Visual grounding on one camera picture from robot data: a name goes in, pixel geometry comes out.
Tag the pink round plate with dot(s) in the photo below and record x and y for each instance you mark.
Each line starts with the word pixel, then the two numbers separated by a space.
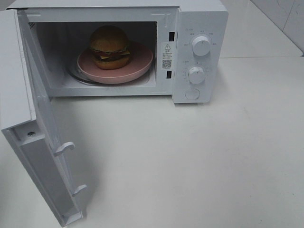
pixel 139 63

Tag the burger with sesame-free bun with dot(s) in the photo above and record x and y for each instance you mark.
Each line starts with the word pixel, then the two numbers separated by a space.
pixel 109 47

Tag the white microwave door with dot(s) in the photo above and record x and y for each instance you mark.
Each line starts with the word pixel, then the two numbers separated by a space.
pixel 27 120

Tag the round white door button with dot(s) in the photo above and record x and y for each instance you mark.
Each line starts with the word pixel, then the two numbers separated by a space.
pixel 192 94

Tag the white warning sticker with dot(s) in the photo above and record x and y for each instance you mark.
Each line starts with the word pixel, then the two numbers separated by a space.
pixel 167 54

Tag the lower white microwave knob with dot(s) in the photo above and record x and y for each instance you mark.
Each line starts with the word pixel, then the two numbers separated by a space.
pixel 196 75

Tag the white microwave knob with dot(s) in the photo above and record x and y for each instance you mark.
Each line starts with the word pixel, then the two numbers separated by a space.
pixel 196 75
pixel 201 45

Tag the white microwave oven body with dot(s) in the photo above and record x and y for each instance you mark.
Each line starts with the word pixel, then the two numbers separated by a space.
pixel 62 31

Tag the upper white microwave knob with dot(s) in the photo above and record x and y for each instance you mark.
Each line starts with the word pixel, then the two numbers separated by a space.
pixel 201 45

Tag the glass microwave turntable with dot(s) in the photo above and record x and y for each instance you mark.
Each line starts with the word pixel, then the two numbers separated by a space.
pixel 79 76

